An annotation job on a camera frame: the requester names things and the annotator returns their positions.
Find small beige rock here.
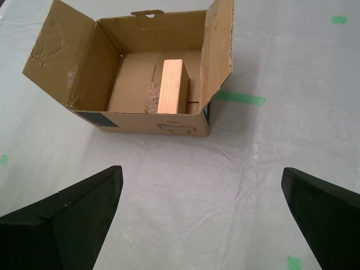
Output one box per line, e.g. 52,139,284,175
143,82,161,114

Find light wooden block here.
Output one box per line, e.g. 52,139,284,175
156,58,191,115

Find white plastic table cover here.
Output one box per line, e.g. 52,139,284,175
0,0,360,270

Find brown cardboard box flaps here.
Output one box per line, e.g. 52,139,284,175
21,0,235,138

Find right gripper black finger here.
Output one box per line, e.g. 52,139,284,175
0,165,124,270
281,167,360,270

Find long green tape strip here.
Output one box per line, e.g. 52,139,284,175
214,91,267,107

